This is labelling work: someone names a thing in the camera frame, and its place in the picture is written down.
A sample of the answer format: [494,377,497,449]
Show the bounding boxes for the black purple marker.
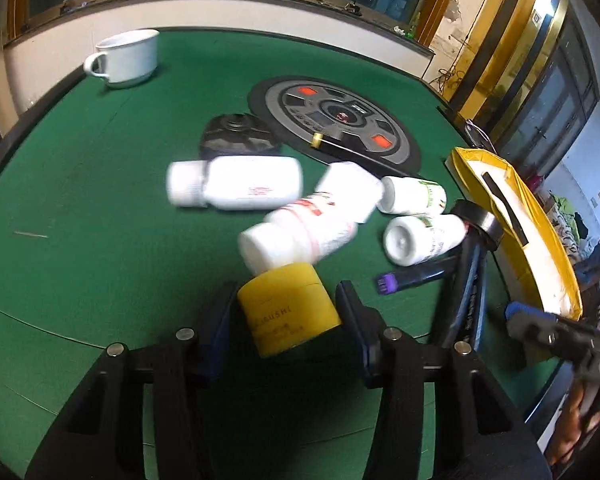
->
[375,256,460,295]

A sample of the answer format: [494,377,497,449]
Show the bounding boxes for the black tape roll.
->
[451,200,504,252]

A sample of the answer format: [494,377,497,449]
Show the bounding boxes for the yellow cylindrical jar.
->
[237,263,341,358]

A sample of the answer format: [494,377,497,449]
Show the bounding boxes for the white bottle green picture label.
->
[384,214,468,266]

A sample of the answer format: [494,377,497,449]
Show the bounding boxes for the white bottle red label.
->
[237,193,358,275]

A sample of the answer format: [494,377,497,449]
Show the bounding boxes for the large white bottle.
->
[166,155,303,211]

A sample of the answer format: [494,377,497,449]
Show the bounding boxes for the person right hand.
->
[544,380,600,467]

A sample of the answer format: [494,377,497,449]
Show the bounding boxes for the yellow cardboard box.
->
[445,148,583,321]

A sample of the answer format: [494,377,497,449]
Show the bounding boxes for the white square box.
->
[315,162,384,224]

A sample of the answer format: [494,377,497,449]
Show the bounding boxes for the table corner tray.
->
[464,119,496,154]

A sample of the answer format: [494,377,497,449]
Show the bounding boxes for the black pen gold ends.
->
[309,132,411,178]

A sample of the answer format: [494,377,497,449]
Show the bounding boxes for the black ribbed plastic cap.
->
[198,114,282,160]

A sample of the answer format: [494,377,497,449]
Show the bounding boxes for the white enamel mug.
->
[83,29,160,89]

